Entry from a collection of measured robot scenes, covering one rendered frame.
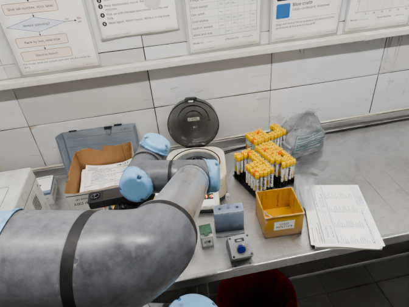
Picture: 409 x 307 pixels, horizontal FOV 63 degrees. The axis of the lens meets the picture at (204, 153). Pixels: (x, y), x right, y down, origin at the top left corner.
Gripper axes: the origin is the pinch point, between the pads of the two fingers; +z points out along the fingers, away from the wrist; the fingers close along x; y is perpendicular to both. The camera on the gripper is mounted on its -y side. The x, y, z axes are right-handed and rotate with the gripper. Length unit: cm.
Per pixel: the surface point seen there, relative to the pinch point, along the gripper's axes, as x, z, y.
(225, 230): 6.0, -4.8, 39.2
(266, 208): 12, -14, 54
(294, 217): -1, -22, 55
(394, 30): 54, -87, 92
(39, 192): 20.6, 7.4, -21.3
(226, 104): 59, -30, 42
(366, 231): -7, -27, 78
